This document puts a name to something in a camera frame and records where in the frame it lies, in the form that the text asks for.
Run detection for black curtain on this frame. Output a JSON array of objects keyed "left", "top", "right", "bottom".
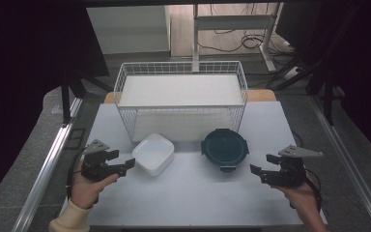
[
  {"left": 274, "top": 0, "right": 371, "bottom": 168},
  {"left": 0, "top": 0, "right": 111, "bottom": 211}
]

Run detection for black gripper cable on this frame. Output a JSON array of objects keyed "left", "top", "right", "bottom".
[{"left": 303, "top": 167, "right": 324, "bottom": 211}]

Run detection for white desk frame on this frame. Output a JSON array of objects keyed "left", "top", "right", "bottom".
[{"left": 191, "top": 2, "right": 283, "bottom": 73}]

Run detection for person's right hand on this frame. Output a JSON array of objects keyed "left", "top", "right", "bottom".
[{"left": 271, "top": 175, "right": 321, "bottom": 218}]

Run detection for person's left hand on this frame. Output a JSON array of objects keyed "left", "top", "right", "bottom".
[{"left": 70, "top": 169, "right": 121, "bottom": 210}]

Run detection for white wire rack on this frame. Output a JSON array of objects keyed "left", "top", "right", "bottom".
[{"left": 113, "top": 60, "right": 249, "bottom": 143}]

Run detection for black floor cables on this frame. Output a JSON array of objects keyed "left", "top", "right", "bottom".
[{"left": 196, "top": 3, "right": 299, "bottom": 57}]

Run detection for white square lidded container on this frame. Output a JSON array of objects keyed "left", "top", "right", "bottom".
[{"left": 131, "top": 132, "right": 176, "bottom": 178}]

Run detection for black stand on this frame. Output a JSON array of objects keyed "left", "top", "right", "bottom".
[
  {"left": 59, "top": 72, "right": 114, "bottom": 128},
  {"left": 266, "top": 56, "right": 337, "bottom": 128}
]

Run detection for aluminium rail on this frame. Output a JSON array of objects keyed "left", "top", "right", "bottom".
[
  {"left": 308, "top": 95, "right": 371, "bottom": 232},
  {"left": 11, "top": 96, "right": 84, "bottom": 232}
]

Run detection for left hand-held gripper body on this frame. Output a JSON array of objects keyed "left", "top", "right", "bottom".
[{"left": 80, "top": 138, "right": 124, "bottom": 182}]

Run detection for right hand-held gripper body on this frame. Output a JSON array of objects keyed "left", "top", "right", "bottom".
[{"left": 263, "top": 144, "right": 325, "bottom": 189}]

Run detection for white cabinet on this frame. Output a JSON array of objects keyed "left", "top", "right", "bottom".
[{"left": 86, "top": 4, "right": 172, "bottom": 56}]

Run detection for dark green round container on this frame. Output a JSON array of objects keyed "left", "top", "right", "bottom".
[{"left": 200, "top": 128, "right": 250, "bottom": 173}]

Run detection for wooden table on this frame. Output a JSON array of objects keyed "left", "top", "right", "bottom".
[{"left": 103, "top": 89, "right": 278, "bottom": 104}]

